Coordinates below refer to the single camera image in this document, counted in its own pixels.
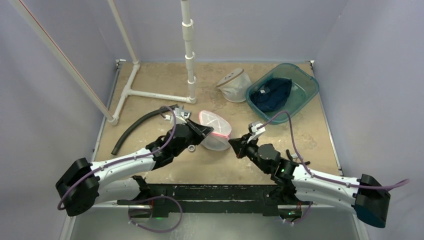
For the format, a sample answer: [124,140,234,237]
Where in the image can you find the white PVC pipe frame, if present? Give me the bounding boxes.
[9,0,197,126]

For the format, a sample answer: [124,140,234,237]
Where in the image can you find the black pliers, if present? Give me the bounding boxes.
[285,149,311,166]

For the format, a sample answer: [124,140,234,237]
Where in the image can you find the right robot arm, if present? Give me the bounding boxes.
[228,134,391,228]

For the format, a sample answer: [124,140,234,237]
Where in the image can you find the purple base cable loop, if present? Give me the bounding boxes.
[127,195,184,233]

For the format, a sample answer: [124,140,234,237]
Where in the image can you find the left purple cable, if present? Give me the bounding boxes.
[56,105,178,211]

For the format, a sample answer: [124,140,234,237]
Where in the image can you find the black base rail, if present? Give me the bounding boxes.
[118,183,298,218]

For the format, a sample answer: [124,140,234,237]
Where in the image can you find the pink-trimmed mesh laundry bag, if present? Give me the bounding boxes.
[198,110,232,151]

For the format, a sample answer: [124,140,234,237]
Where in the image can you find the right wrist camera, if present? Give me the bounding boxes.
[247,121,266,143]

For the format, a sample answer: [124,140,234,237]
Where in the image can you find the teal plastic bin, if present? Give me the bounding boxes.
[245,63,319,125]

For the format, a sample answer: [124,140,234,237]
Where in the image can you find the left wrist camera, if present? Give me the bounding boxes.
[164,107,192,124]

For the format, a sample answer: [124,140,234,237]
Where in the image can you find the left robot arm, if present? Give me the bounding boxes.
[55,119,214,217]

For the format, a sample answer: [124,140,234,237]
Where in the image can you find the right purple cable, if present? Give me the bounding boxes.
[256,110,410,191]

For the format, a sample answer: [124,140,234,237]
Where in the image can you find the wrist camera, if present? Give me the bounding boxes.
[247,121,266,143]
[164,107,192,124]

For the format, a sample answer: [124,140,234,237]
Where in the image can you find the dark blue garment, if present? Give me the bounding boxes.
[249,77,293,113]

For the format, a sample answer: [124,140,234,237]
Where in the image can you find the black foam hose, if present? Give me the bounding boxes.
[110,103,180,157]

